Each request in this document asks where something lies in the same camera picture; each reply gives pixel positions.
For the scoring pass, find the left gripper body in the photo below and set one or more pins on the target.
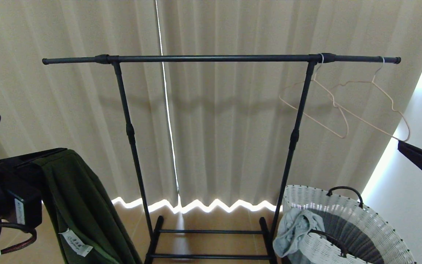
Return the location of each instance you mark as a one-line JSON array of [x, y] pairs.
[[6, 198]]

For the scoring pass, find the green printed t-shirt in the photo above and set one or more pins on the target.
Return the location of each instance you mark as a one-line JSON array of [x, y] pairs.
[[79, 205]]

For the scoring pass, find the pink clothes hanger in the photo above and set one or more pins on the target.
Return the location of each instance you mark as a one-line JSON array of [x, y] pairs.
[[383, 91], [347, 126]]

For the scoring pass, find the white laundry basket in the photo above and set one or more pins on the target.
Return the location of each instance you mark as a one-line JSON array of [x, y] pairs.
[[379, 234]]

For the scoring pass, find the black clothes rack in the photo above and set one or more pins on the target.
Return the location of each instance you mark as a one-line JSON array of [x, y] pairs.
[[214, 58]]

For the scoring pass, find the pale grey garment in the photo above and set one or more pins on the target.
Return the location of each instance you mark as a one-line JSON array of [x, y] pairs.
[[291, 231]]

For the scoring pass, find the beige curtain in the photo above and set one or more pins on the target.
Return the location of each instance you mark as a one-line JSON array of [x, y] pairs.
[[233, 128]]

